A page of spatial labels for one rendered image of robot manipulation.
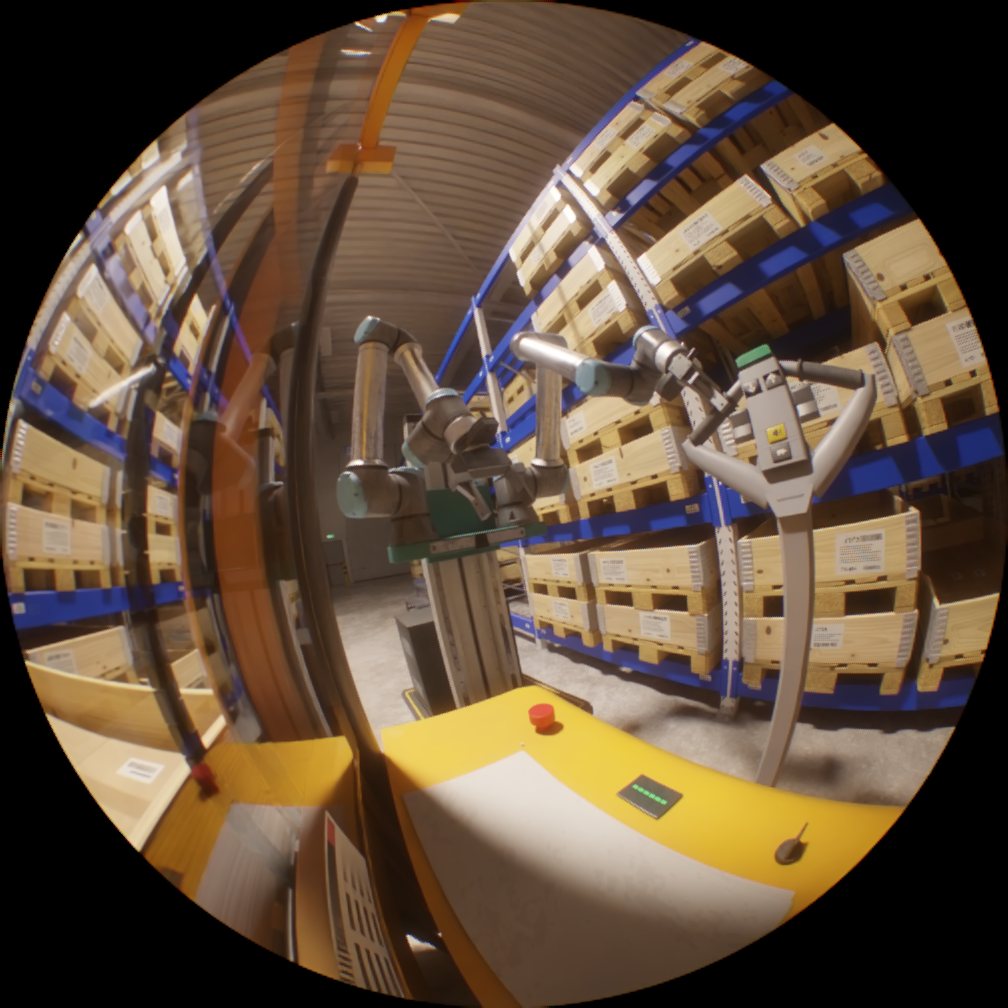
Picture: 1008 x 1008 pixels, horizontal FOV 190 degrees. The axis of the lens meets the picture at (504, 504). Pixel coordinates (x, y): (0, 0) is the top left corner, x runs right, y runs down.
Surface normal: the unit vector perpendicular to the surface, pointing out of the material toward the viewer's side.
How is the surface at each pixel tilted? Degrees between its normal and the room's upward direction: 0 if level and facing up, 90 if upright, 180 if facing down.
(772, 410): 74
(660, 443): 90
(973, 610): 90
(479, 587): 90
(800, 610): 90
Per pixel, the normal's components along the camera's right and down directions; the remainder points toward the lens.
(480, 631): 0.52, -0.18
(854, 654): -0.88, 0.12
